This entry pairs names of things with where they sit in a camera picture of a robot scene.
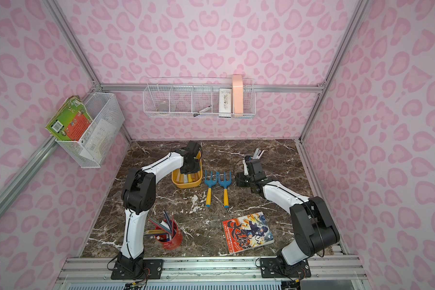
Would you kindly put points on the yellow plastic storage box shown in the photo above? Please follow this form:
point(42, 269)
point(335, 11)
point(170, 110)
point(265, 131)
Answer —
point(186, 181)

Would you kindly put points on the white paper sheet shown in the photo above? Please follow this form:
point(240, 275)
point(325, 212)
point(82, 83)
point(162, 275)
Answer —
point(97, 140)

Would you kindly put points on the white card pack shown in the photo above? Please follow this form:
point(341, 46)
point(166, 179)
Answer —
point(225, 102)

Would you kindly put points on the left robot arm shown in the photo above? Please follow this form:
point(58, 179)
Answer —
point(139, 195)

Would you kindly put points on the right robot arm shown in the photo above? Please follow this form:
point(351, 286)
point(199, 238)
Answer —
point(313, 226)

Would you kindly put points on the pink box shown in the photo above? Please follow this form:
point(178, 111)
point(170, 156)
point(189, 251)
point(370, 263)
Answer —
point(238, 95)

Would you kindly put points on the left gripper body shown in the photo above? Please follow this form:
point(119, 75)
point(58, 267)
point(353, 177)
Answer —
point(192, 167)

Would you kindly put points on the grey round tin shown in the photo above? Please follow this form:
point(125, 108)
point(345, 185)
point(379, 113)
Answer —
point(163, 106)

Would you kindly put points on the blue rake yellow handle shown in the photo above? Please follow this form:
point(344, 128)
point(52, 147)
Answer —
point(210, 180)
point(225, 180)

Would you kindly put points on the red pencil cup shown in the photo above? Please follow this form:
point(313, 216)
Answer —
point(171, 242)

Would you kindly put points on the black silver pen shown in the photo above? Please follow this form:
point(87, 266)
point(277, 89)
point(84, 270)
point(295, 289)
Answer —
point(195, 114)

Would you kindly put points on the white blue stapler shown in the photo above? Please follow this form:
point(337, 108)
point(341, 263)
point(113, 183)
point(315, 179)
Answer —
point(258, 154)

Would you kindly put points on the white wire wall shelf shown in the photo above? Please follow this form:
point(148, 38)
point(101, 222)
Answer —
point(187, 95)

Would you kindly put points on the green red book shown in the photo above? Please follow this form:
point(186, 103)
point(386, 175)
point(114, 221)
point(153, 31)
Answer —
point(71, 121)

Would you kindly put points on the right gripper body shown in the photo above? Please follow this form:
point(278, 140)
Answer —
point(255, 165)

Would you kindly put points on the red comic book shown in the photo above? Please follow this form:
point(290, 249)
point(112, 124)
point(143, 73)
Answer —
point(247, 232)

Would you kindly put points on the white mesh wall basket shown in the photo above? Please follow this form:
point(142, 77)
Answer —
point(99, 105)

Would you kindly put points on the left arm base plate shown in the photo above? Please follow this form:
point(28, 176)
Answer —
point(139, 269)

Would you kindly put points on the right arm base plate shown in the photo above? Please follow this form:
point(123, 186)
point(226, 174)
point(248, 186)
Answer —
point(275, 268)

